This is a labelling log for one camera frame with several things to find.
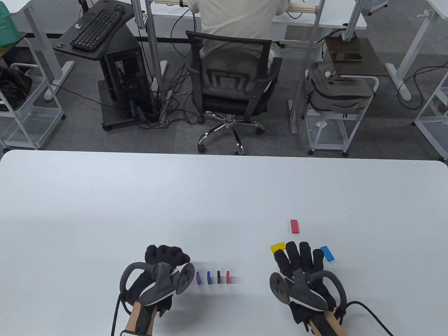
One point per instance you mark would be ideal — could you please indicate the beige wooden rail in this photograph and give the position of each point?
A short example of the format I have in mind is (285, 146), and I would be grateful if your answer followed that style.
(302, 7)

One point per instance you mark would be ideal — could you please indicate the green storage box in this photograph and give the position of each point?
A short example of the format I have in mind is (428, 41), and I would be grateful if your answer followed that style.
(6, 24)

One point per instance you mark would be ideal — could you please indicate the black keyboard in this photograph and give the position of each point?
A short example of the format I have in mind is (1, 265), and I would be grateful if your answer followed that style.
(95, 28)

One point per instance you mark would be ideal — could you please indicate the white power strip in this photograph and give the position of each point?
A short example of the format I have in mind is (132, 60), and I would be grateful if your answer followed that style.
(166, 105)

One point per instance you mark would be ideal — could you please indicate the grey tracking controller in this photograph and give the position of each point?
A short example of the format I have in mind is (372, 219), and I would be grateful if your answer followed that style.
(306, 292)
(159, 287)

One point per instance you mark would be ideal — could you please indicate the person's right forearm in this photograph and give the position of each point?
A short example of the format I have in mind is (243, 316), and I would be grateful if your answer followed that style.
(336, 327)

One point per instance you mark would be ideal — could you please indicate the yellow domino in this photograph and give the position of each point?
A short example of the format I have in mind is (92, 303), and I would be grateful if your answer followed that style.
(277, 247)

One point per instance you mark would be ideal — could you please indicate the black mesh office chair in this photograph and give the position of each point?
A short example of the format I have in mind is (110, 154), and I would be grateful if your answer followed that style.
(231, 105)

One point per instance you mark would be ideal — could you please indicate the grey backpack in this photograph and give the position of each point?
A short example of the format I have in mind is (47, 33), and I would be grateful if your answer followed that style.
(336, 91)

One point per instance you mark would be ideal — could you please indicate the brown wooden board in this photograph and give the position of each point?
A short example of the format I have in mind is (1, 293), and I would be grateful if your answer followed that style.
(353, 45)

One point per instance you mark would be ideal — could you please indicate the person's left hand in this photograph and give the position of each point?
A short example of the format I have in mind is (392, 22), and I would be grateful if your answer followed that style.
(164, 255)

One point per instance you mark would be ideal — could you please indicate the person's left forearm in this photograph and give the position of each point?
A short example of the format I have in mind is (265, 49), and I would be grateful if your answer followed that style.
(132, 318)

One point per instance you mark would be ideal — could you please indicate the light blue domino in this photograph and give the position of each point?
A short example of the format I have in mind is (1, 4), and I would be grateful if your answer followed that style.
(327, 253)

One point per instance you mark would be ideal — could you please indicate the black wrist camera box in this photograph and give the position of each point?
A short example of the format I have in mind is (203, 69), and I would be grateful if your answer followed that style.
(129, 334)

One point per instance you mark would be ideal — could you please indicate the white desk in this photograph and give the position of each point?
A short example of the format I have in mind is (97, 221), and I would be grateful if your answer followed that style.
(44, 38)
(415, 45)
(304, 21)

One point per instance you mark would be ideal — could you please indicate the black bag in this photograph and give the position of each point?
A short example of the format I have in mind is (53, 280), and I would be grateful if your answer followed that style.
(12, 87)

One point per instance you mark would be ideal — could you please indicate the black smartphone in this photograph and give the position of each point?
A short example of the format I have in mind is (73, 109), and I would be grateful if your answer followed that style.
(346, 56)

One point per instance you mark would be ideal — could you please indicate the person's right hand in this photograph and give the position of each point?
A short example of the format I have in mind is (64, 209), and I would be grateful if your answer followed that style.
(301, 257)

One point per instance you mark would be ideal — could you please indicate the black computer mouse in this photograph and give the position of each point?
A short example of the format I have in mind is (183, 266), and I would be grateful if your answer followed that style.
(119, 6)

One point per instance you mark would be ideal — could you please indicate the black monitor pole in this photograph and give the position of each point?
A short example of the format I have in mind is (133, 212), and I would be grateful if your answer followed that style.
(84, 3)

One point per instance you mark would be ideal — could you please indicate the white wheeled cart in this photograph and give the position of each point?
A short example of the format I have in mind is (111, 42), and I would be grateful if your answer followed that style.
(31, 122)
(330, 133)

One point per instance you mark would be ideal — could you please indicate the black computer cart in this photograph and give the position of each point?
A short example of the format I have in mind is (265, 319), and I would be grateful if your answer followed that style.
(64, 47)

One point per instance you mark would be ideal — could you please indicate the white desk frame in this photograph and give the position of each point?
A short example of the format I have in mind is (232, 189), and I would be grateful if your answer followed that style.
(430, 133)

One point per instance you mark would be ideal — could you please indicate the black computer tower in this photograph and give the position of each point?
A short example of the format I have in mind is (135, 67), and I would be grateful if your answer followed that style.
(126, 77)

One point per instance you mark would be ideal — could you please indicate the aluminium frame post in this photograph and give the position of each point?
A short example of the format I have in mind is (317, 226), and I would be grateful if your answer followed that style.
(154, 42)

